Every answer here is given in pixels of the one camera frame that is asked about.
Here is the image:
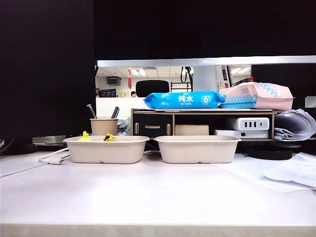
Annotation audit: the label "yellow rubber duck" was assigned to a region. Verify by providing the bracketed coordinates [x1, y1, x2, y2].
[78, 130, 91, 142]

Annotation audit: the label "small cardboard box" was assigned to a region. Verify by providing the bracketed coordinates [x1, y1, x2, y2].
[175, 124, 210, 136]

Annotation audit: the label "beige paper box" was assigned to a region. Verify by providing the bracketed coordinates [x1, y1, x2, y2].
[154, 135, 242, 164]
[63, 135, 151, 164]

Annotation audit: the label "white flat apple box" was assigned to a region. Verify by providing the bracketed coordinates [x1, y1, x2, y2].
[214, 128, 269, 139]

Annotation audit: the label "black wooden desk organizer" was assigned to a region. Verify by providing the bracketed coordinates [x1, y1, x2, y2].
[130, 108, 282, 142]

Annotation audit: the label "blue wet wipes pack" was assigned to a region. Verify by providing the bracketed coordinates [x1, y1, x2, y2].
[143, 90, 227, 109]

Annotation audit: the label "black metal rack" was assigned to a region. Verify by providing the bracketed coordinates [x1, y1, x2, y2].
[170, 82, 193, 92]

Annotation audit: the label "beige paper cup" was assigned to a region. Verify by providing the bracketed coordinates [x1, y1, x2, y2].
[89, 118, 119, 136]

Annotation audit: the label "small background screen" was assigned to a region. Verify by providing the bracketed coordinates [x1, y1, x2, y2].
[97, 88, 117, 98]

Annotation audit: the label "white monitor stand pillar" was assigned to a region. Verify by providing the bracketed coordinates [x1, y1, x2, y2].
[194, 65, 218, 92]

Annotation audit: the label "metal tipped pen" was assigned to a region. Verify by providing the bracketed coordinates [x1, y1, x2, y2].
[86, 104, 97, 119]

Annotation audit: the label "white power charger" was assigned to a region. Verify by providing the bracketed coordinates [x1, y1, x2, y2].
[226, 117, 270, 131]

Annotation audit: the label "black monitor silver bezel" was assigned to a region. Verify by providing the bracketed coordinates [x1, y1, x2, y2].
[95, 0, 316, 67]

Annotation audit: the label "white paper sheet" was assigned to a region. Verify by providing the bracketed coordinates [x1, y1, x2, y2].
[263, 152, 316, 189]
[217, 158, 312, 194]

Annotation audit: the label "silver monitor base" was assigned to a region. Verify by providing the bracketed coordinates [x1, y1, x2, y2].
[32, 135, 68, 146]

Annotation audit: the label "pink tissue pack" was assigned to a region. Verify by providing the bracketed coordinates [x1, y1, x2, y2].
[219, 81, 296, 111]

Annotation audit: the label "black round disc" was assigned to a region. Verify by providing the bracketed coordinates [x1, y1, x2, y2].
[246, 142, 294, 160]

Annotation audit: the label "large black monitor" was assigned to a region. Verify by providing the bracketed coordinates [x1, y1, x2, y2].
[0, 0, 97, 151]

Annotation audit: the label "rolled paper stack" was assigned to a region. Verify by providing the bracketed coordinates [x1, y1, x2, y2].
[274, 108, 316, 142]

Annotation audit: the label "hanging black cables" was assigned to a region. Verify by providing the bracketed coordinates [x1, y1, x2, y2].
[181, 66, 194, 84]

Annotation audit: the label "grey wall box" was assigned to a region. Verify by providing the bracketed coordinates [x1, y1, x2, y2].
[106, 76, 121, 86]

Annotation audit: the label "white USB cable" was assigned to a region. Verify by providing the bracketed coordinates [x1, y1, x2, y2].
[39, 147, 71, 165]

